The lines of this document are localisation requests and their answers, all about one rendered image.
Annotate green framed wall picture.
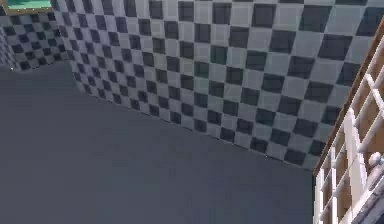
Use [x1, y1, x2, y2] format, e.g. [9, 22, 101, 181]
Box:
[0, 0, 54, 16]

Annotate white wooden chair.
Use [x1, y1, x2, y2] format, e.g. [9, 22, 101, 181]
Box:
[313, 39, 384, 224]

